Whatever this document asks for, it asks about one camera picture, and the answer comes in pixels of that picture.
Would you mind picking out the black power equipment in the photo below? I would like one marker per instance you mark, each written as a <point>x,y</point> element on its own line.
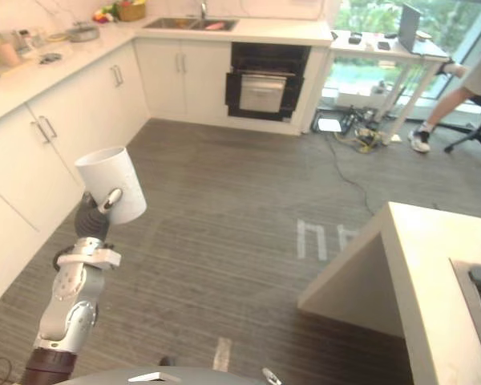
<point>360,118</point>

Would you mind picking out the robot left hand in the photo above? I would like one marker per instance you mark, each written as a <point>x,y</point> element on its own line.
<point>91,222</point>

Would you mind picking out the stainless steel double sink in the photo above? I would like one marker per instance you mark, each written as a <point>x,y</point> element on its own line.
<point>190,24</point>

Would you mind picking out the woven basket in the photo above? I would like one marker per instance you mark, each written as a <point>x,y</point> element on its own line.
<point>132,12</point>

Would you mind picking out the white long cabinet run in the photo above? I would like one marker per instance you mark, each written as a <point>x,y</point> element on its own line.
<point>84,108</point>

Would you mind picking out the pink item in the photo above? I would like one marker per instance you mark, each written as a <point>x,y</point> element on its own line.
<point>215,26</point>

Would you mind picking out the grey pot with lid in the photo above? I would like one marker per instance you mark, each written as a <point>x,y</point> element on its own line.
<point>84,33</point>

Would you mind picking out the colourful toy fruit pile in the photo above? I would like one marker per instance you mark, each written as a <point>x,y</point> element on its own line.
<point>105,14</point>

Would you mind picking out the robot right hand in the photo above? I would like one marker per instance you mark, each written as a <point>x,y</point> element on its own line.
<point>272,376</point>

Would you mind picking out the white desk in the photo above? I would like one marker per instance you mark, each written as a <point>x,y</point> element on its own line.
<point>369,49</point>

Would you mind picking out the white cup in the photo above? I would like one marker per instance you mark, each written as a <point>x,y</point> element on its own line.
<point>112,172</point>

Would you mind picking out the black gadget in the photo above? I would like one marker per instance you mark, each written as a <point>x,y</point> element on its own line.
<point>390,35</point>
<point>354,39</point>
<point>384,45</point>

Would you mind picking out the person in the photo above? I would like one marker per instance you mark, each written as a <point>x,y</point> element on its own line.
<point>457,94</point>

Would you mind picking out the clear glass containers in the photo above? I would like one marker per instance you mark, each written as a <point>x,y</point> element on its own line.
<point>28,40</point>

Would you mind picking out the small dark dish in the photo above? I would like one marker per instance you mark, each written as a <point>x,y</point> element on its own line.
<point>50,58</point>

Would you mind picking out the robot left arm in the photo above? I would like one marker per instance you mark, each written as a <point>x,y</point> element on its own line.
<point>70,288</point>

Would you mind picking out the yellow plate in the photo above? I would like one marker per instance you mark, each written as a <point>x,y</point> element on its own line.
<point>57,37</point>

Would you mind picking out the black built-in dishwasher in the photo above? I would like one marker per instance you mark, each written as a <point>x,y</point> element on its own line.
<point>270,54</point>

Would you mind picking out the chrome faucet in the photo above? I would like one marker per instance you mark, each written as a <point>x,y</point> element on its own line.
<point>203,9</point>

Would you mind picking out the black office chair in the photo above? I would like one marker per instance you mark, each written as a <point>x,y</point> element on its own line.
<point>479,132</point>

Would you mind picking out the beige kitchen island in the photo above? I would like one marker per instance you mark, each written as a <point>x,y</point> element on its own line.
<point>409,280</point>

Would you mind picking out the pink cup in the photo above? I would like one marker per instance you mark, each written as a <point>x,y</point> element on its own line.
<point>9,55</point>

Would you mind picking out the white flat box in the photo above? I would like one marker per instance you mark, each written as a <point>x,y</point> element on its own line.
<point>330,124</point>

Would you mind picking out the grey laptop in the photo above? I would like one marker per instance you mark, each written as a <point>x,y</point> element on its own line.
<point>411,28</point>

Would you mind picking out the white sink cabinet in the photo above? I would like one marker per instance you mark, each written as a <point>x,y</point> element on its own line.
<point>164,80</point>

